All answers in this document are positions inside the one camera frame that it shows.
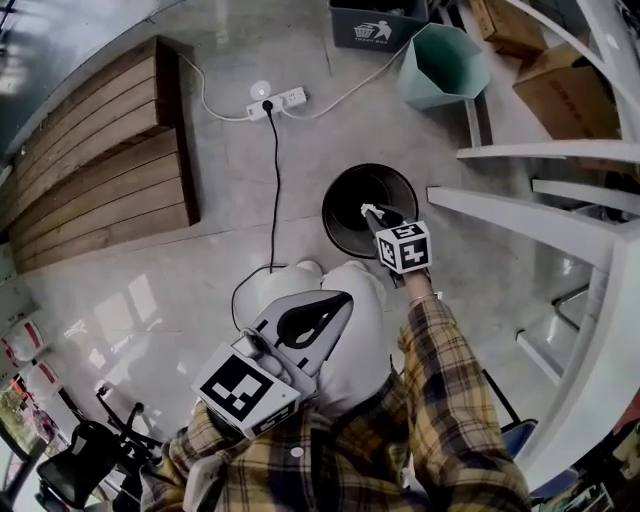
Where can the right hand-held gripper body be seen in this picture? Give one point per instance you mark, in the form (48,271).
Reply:
(405,247)

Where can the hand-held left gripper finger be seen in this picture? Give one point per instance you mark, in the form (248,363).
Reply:
(295,300)
(335,340)

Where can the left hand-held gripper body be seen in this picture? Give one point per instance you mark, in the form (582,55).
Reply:
(240,390)

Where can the black mesh wastebasket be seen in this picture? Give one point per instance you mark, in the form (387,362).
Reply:
(345,210)

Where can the person's right forearm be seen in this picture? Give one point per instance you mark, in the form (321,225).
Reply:
(440,360)

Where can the person's left forearm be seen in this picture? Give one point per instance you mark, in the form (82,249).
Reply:
(210,440)

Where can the white table top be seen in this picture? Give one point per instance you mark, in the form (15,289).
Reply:
(600,350)

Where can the person's left leg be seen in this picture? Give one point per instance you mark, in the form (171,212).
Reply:
(280,285)

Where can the person's leg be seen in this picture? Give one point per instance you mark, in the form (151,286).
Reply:
(365,350)
(280,285)

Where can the person's right leg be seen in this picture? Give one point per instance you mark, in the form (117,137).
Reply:
(365,350)

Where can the white table leg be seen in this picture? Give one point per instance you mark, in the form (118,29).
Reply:
(540,350)
(510,215)

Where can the person's plaid shirt torso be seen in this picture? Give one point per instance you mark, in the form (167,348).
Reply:
(350,465)

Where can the white power strip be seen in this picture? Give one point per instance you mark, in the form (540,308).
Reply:
(290,100)

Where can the green hexagonal bin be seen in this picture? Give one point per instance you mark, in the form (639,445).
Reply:
(440,65)

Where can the white perforated rack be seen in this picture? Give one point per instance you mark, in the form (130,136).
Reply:
(550,150)

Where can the black swivel chair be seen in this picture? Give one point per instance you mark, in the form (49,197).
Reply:
(80,460)

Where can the grey bin with white logo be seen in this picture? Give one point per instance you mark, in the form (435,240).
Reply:
(375,27)

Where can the white tub red label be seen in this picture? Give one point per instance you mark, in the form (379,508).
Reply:
(27,337)
(47,377)

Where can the blue chair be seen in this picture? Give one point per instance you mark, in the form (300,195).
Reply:
(520,436)

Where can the large cardboard box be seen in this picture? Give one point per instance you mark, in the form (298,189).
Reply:
(565,95)

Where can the small cardboard box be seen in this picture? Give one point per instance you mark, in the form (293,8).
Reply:
(510,22)

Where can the wooden plank platform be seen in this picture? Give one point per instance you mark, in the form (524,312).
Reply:
(100,165)

